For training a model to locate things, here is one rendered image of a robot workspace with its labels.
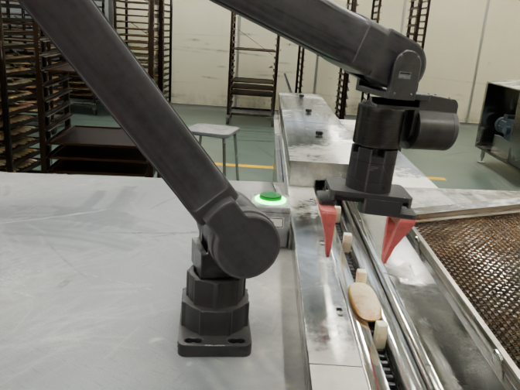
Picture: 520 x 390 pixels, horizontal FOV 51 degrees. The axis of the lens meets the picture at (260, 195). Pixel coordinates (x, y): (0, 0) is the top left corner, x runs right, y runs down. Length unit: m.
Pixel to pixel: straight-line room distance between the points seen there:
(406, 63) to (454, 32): 7.43
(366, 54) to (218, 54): 7.10
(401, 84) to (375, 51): 0.05
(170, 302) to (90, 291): 0.12
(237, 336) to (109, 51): 0.35
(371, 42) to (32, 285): 0.56
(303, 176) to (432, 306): 0.46
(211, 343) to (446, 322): 0.33
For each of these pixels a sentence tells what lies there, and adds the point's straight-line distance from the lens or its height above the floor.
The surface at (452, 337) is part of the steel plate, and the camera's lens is 0.76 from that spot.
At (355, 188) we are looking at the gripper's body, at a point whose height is 1.00.
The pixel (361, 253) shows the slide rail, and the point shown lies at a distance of 0.89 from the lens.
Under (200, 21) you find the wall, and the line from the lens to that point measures 7.72.
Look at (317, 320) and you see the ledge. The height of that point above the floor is 0.86.
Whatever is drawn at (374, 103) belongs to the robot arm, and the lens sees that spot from 0.67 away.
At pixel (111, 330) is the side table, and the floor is 0.82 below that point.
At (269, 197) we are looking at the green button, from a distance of 0.93.
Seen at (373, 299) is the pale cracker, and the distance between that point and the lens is 0.73.
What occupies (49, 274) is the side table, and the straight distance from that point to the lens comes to 0.86.
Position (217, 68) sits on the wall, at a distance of 7.72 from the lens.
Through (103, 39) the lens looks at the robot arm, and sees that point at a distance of 0.55.
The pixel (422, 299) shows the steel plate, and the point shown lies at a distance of 0.84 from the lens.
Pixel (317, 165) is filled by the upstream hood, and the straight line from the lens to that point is 1.16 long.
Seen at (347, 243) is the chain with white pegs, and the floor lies 0.86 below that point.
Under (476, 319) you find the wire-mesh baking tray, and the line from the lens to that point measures 0.65.
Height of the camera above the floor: 1.19
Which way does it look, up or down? 17 degrees down
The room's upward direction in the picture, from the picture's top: 4 degrees clockwise
